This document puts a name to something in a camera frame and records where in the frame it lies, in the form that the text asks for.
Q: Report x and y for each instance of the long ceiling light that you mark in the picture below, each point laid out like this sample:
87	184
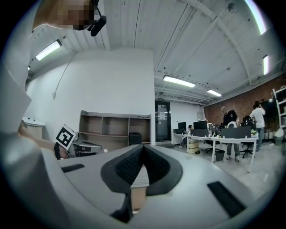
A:
48	51
178	81
257	15
214	92
265	64

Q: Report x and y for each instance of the black head camera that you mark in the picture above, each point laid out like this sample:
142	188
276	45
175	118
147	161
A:
98	24

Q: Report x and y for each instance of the black box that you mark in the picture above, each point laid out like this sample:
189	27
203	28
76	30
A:
135	137

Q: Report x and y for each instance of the black wall screen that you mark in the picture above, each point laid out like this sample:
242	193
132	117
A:
271	109

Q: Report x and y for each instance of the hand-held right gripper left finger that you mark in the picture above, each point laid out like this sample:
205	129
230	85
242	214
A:
118	172

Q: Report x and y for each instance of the black backpack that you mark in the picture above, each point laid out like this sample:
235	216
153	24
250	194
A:
249	121

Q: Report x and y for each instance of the black glass door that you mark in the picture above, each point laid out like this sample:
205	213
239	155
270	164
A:
162	123

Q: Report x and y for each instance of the cardboard box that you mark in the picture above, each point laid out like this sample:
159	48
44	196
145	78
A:
193	147

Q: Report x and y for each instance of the white round bin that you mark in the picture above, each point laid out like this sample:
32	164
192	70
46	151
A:
33	127

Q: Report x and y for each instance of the black table divider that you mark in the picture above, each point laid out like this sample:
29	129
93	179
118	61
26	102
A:
199	132
235	132
179	131

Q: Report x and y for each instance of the white office table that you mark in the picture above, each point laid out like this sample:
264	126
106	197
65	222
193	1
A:
214	139

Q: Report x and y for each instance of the person's head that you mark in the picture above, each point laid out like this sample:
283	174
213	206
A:
64	13

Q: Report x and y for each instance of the black monitor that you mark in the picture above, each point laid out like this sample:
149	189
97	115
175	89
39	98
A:
182	125
200	125

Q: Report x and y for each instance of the wooden shelf unit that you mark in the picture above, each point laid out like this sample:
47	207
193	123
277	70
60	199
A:
105	125

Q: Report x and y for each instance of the black office chair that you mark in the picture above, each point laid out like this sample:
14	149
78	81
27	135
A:
246	147

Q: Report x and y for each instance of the bin with white bag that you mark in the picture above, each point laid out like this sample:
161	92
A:
279	136

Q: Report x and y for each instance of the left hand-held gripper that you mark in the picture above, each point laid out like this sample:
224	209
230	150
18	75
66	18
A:
65	136

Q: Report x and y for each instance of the black waste bin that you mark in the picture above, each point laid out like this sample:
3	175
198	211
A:
220	155

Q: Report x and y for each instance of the person's left forearm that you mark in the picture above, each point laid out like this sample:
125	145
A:
38	139

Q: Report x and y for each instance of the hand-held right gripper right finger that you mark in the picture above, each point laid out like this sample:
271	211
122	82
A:
165	172

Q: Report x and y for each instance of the white shelf rack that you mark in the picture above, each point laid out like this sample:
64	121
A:
280	107

